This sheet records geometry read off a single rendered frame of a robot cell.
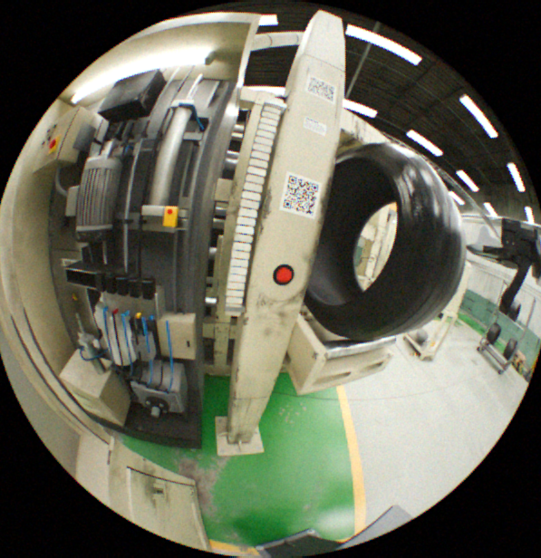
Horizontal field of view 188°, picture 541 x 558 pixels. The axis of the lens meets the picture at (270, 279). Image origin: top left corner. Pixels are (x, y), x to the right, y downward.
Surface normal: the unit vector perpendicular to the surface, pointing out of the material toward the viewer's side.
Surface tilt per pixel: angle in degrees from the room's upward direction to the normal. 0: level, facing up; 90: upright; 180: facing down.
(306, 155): 90
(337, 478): 0
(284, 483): 0
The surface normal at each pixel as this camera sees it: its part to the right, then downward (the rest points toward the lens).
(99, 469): 0.20, -0.93
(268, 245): 0.24, 0.34
